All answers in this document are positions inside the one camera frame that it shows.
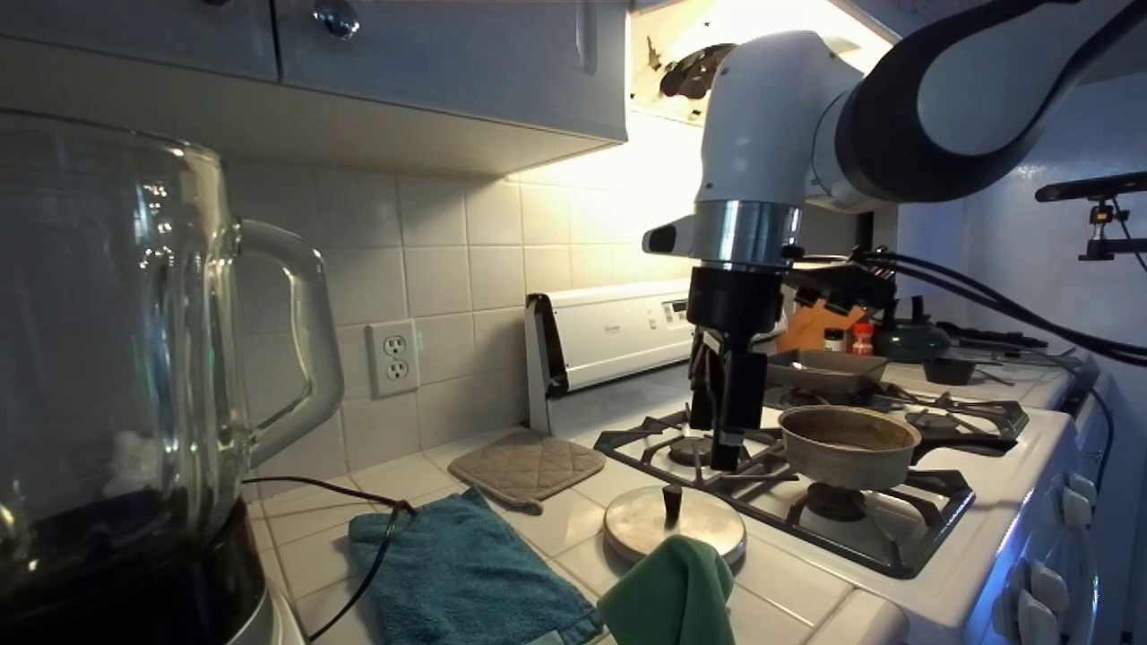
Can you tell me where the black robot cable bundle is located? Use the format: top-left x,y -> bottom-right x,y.
854,248 -> 1147,368

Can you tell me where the green towel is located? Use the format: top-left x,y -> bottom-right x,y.
595,533 -> 737,645

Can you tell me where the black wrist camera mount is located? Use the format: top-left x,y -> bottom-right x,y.
784,252 -> 901,314

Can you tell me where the silver cabinet knob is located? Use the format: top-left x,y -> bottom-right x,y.
308,0 -> 366,38

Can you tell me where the white gas stove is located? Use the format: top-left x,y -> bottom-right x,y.
518,281 -> 1133,645

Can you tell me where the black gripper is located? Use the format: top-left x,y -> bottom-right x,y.
683,266 -> 784,473

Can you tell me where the thin black power cable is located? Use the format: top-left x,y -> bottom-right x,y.
239,473 -> 418,645

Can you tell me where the wooden knife block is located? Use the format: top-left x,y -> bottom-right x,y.
773,299 -> 870,358

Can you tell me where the silver pot with black handle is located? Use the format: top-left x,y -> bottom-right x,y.
773,405 -> 926,495

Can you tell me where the brown trivet tile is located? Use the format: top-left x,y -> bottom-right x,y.
446,430 -> 609,516

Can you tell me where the grey wall cabinet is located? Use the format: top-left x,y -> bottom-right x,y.
0,0 -> 636,143

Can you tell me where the white range hood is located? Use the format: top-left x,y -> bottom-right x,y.
624,0 -> 909,130

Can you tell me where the white stove burner knob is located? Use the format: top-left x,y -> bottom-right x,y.
1053,471 -> 1103,530
1021,557 -> 1075,620
1012,589 -> 1060,645

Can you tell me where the white wall outlet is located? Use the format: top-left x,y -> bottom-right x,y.
366,314 -> 422,403

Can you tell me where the black round burner cap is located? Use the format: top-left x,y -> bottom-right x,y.
798,479 -> 870,526
662,434 -> 724,471

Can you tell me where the glass blender with black base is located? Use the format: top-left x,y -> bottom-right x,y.
0,112 -> 348,645

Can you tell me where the teal towel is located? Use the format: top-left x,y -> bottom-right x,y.
344,487 -> 609,645

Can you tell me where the black camera on mount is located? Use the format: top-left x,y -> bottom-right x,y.
1032,168 -> 1147,266

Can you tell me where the small dark pan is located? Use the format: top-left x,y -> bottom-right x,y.
920,351 -> 982,386

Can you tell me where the dark cast-iron pan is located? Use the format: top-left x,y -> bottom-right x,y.
768,349 -> 888,405

